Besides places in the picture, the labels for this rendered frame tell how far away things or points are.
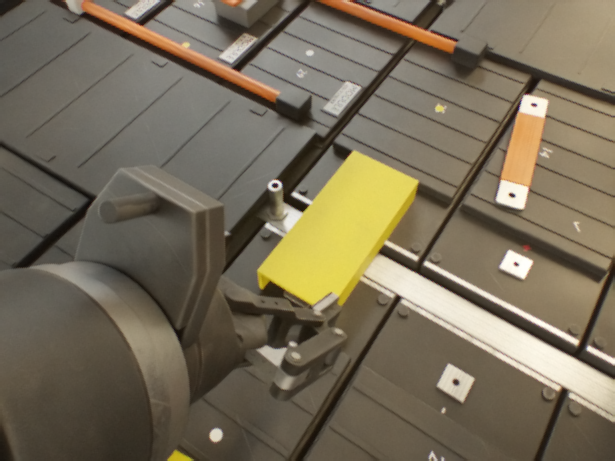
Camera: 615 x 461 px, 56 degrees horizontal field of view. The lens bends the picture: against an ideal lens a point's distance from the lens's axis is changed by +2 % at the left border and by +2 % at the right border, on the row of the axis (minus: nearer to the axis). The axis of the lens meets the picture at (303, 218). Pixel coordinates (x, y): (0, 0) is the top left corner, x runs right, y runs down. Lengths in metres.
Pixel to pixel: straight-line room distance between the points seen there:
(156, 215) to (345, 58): 0.48
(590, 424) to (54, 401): 0.40
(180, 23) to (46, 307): 0.56
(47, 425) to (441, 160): 0.47
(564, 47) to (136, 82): 0.48
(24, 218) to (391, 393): 0.36
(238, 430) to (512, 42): 0.52
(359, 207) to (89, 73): 0.34
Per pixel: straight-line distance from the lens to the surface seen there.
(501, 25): 0.75
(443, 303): 0.52
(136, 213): 0.23
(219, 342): 0.29
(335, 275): 0.48
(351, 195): 0.52
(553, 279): 0.55
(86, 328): 0.22
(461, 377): 0.49
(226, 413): 0.46
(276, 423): 0.45
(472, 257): 0.54
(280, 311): 0.34
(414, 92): 0.65
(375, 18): 0.73
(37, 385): 0.20
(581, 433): 0.50
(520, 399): 0.50
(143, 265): 0.25
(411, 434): 0.46
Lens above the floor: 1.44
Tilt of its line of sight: 55 degrees down
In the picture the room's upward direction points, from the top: straight up
